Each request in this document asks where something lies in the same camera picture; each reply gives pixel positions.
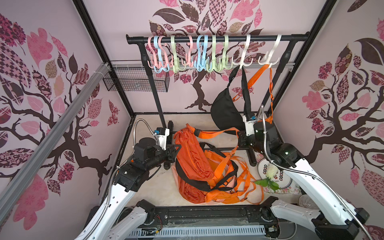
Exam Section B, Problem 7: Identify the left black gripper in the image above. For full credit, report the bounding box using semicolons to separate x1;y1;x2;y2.
146;143;182;170

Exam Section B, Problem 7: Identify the orange zip waist bag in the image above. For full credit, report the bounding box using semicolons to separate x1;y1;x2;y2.
174;124;241;204

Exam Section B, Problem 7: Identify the orange sling bag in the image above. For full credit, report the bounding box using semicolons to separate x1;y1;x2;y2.
248;65;274;107

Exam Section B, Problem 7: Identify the black sling bag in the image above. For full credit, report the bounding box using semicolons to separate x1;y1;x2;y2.
211;66;256;131

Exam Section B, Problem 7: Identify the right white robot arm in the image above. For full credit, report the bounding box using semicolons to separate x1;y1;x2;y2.
238;106;373;240

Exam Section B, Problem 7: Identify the white hook left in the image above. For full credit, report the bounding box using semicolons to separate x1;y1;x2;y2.
232;35;253;69

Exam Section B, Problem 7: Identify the white hook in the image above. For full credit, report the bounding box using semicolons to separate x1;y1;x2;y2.
232;35;253;69
258;35;282;69

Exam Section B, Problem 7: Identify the green hook middle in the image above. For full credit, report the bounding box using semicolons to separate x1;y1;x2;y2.
207;35;221;73

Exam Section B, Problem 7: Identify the green hook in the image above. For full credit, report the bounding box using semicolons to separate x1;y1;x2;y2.
207;35;221;73
220;35;234;71
170;36;186;74

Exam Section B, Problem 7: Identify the green hook right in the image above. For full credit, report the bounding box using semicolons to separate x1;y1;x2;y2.
220;35;234;71

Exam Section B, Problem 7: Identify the green hook left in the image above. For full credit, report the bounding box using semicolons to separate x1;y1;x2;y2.
170;36;186;74

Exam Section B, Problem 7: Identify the white hook right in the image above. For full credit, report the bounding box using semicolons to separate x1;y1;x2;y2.
258;35;282;69

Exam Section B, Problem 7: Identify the pink hook far left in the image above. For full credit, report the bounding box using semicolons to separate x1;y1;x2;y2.
147;37;158;69

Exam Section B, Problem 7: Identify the pink hook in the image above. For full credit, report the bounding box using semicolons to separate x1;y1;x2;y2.
147;37;158;69
187;36;194;68

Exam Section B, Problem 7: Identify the pink hook middle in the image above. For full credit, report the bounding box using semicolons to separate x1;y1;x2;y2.
187;36;194;68

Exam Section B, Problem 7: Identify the blue hook left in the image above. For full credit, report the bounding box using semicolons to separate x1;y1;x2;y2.
153;36;171;73

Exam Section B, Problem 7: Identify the white artificial flower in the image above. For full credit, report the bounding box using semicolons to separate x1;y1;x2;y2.
255;164;280;191

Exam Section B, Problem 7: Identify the orange bags pile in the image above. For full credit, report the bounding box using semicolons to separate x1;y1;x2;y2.
172;152;265;205

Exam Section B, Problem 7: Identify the floral cloth mat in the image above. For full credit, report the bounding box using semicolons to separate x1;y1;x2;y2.
256;154;301;195

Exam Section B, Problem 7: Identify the black clothes rack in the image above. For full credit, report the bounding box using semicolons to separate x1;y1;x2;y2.
125;32;310;171

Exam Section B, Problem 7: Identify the grey aluminium beam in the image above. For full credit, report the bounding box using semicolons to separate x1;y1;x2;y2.
1;63;110;223

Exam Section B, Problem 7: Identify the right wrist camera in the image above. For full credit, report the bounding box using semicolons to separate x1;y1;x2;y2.
243;115;257;137

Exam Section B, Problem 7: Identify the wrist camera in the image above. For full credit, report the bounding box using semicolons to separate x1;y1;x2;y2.
243;115;257;137
155;128;170;151

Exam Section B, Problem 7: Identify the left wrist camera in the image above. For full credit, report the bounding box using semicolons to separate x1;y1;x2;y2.
155;128;170;151

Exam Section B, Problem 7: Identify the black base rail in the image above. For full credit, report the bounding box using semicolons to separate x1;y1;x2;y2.
155;205;278;225

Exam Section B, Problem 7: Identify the white slotted cable duct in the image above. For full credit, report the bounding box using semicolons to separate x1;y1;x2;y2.
126;225;266;239

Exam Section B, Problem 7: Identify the black wire basket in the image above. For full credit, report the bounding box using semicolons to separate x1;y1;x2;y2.
103;66;170;93

